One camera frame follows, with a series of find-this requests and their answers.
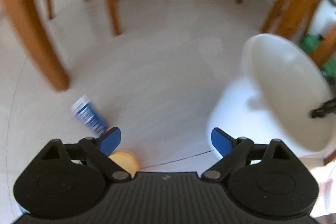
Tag wooden chair legs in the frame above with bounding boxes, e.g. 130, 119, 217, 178
0, 0, 70, 91

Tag white plastic trash bin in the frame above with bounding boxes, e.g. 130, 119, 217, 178
207, 33, 333, 159

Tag green plastic box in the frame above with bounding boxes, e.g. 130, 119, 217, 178
301, 34, 336, 80

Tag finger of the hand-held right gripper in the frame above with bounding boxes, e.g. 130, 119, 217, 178
310, 98, 336, 119

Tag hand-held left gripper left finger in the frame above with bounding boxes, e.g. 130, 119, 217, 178
34, 127, 130, 182

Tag orange plastic bowl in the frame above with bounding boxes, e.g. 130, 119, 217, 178
108, 150, 140, 179

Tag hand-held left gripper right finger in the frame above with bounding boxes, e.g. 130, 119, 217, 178
202, 127, 300, 182

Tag blue milk carton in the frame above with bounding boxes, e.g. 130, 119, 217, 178
70, 94, 110, 136

